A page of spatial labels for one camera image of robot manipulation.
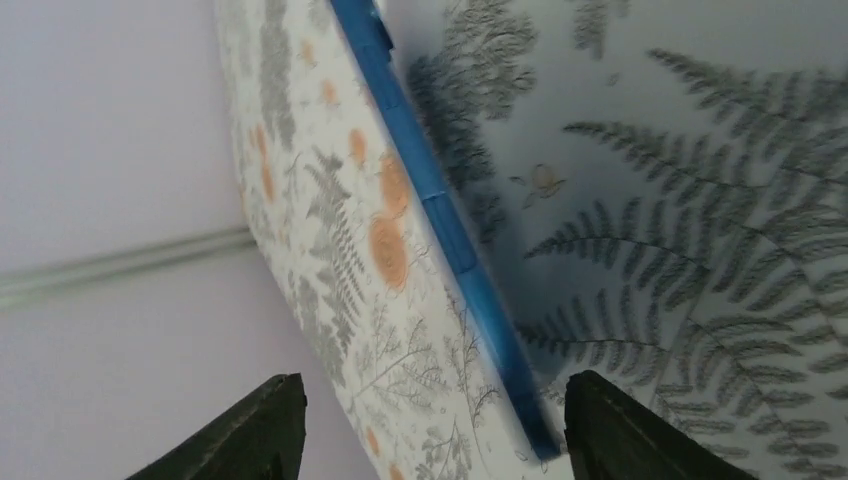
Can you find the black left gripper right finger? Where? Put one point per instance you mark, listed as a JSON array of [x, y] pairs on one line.
[[610, 435]]

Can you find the blue phone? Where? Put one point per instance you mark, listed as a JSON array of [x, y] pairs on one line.
[[349, 207]]

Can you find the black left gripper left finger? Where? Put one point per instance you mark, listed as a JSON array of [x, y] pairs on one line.
[[262, 436]]

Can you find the floral patterned table mat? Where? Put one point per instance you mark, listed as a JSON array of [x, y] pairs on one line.
[[661, 190]]

